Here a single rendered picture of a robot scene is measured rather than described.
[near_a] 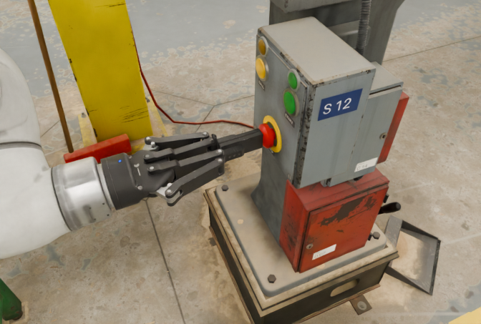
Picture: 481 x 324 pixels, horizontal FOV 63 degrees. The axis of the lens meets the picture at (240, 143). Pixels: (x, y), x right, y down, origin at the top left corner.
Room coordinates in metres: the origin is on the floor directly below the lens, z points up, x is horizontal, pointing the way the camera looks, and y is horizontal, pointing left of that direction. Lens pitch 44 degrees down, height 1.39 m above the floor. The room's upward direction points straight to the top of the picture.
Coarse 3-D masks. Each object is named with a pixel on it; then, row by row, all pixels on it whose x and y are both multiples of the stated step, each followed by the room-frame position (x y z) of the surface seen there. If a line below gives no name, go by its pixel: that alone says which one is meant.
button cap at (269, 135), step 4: (260, 124) 0.46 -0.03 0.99; (264, 124) 0.46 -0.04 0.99; (260, 128) 0.45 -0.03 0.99; (264, 128) 0.45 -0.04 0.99; (268, 128) 0.45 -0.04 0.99; (272, 128) 0.46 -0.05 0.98; (264, 132) 0.44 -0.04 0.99; (268, 132) 0.44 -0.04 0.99; (272, 132) 0.45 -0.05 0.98; (264, 136) 0.44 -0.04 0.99; (268, 136) 0.44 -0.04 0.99; (272, 136) 0.44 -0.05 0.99; (264, 140) 0.44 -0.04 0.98; (268, 140) 0.43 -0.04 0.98; (272, 140) 0.43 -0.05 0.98; (264, 144) 0.44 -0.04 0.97; (268, 144) 0.43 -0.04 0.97; (272, 144) 0.43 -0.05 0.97
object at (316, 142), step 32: (288, 32) 0.51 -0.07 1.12; (320, 32) 0.51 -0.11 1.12; (288, 64) 0.44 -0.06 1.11; (320, 64) 0.43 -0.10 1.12; (352, 64) 0.43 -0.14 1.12; (256, 96) 0.51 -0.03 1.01; (320, 96) 0.39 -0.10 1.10; (352, 96) 0.41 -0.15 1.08; (256, 128) 0.51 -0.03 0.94; (288, 128) 0.41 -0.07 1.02; (320, 128) 0.39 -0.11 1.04; (352, 128) 0.42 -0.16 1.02; (288, 160) 0.41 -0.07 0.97; (320, 160) 0.40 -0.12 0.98
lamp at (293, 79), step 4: (288, 72) 0.42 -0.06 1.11; (292, 72) 0.42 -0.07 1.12; (296, 72) 0.41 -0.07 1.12; (288, 76) 0.42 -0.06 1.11; (292, 76) 0.41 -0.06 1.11; (296, 76) 0.41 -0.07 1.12; (288, 80) 0.42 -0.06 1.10; (292, 80) 0.41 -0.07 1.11; (296, 80) 0.41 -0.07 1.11; (300, 80) 0.40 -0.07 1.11; (292, 84) 0.41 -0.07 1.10; (296, 84) 0.40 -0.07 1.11; (300, 84) 0.40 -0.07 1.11; (292, 88) 0.41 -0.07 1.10; (296, 88) 0.40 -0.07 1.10
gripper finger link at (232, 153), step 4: (240, 144) 0.42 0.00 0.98; (228, 148) 0.42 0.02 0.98; (232, 148) 0.42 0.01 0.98; (236, 148) 0.42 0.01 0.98; (240, 148) 0.42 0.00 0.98; (224, 152) 0.41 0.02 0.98; (228, 152) 0.41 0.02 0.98; (232, 152) 0.41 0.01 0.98; (236, 152) 0.41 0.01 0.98; (240, 152) 0.41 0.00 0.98; (224, 156) 0.40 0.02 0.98; (228, 156) 0.40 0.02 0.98; (232, 156) 0.41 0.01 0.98; (236, 156) 0.41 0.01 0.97; (240, 156) 0.41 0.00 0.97; (224, 160) 0.40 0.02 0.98; (228, 160) 0.40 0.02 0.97; (220, 168) 0.38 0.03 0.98; (220, 172) 0.38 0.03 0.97
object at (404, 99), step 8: (408, 96) 0.80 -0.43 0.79; (400, 104) 0.79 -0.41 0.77; (400, 112) 0.79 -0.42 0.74; (392, 120) 0.79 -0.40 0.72; (400, 120) 0.80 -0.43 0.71; (392, 128) 0.79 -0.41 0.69; (392, 136) 0.79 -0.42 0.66; (384, 144) 0.79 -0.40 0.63; (384, 152) 0.79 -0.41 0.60; (384, 160) 0.80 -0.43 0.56
